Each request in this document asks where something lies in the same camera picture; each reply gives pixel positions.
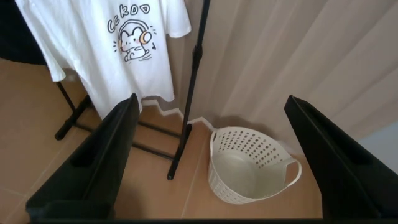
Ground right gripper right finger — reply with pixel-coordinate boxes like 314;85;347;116
284;95;398;218

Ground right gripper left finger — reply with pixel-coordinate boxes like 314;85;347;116
25;92;141;220

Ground white garment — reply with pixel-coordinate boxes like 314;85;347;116
14;0;192;121

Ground black shorts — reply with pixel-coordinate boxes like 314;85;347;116
0;0;48;66

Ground white laundry basket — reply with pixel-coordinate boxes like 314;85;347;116
207;126;303;205

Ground black clothes rack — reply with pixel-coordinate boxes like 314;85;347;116
54;0;212;181

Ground beige curtain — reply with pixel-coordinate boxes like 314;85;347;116
141;0;398;156

